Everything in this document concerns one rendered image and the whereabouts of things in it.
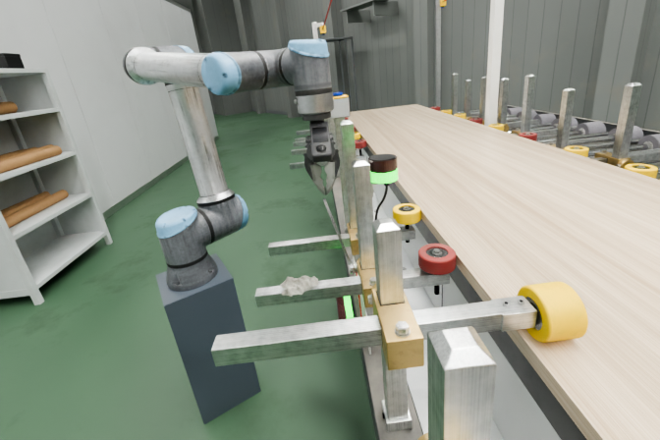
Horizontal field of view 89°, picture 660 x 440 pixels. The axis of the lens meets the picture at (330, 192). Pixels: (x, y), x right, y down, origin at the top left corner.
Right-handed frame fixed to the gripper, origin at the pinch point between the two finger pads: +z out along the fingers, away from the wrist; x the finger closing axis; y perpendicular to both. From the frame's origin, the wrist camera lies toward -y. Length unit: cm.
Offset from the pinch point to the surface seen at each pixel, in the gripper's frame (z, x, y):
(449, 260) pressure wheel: 10.6, -24.2, -22.7
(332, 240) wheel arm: 17.0, -0.3, 4.5
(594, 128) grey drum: 18, -157, 101
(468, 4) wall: -98, -247, 475
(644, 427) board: 11, -32, -59
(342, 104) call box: -18.3, -9.0, 32.4
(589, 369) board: 11, -32, -51
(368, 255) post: 10.7, -8.0, -16.8
